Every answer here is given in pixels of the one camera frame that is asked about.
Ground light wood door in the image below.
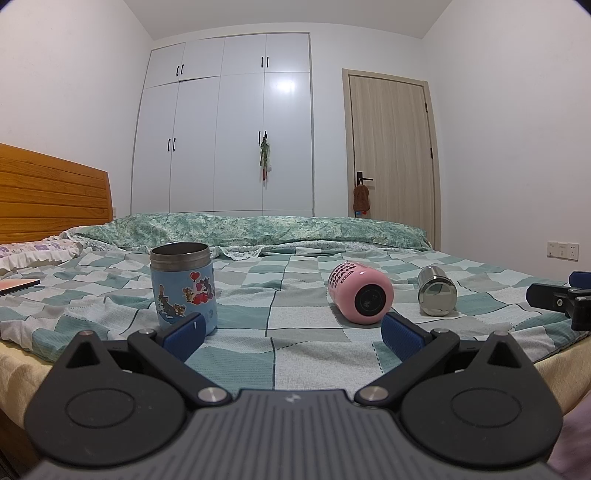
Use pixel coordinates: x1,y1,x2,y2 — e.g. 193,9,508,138
342,69,441,249

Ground green hanging ornament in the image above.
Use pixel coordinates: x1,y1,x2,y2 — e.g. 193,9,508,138
259,131,270,183

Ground blue cartoon sticker cup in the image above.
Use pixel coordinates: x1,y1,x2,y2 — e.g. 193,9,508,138
149,242,217,336

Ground white built-in wardrobe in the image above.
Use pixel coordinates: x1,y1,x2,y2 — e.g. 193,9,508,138
130,33,314,216

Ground stainless steel cup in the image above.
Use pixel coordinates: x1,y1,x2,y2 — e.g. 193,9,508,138
418,265,458,317

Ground white wall socket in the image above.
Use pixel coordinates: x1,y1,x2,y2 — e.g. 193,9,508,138
547,241,579,262

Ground green floral folded quilt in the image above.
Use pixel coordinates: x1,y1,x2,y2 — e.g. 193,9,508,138
61,213,431,251

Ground orange wooden headboard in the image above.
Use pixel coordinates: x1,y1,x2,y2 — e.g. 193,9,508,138
0,144,113,244

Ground pink dotted cup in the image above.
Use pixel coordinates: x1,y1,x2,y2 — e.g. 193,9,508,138
328,262,394,325

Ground brown plush door hanger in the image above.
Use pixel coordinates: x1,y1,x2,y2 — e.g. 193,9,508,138
353,183,370,218

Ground pink book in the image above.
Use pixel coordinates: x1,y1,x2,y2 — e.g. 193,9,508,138
0,279,40,295

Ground purple floral pillow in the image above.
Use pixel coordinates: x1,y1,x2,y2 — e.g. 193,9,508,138
0,237,82,275

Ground checkered green bed sheet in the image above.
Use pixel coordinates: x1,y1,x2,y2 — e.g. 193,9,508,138
1,247,580,392

